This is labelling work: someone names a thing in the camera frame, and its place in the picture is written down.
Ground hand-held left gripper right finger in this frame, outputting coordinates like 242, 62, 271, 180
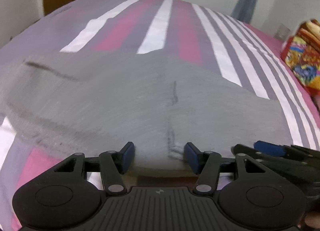
184, 142, 265, 196

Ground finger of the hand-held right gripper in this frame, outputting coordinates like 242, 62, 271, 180
253, 140, 320, 163
230, 144, 312, 184

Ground grey pants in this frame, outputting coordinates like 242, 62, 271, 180
0, 51, 295, 172

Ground white wall socket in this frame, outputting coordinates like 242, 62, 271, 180
277, 23, 291, 39

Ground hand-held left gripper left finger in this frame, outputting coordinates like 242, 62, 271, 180
54, 142, 135, 196

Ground person's right hand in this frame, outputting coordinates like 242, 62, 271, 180
301, 210, 320, 230

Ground striped pink grey bed sheet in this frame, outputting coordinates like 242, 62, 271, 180
0, 0, 320, 231

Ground cream yellow folded quilt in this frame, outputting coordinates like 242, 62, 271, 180
299, 18, 320, 52

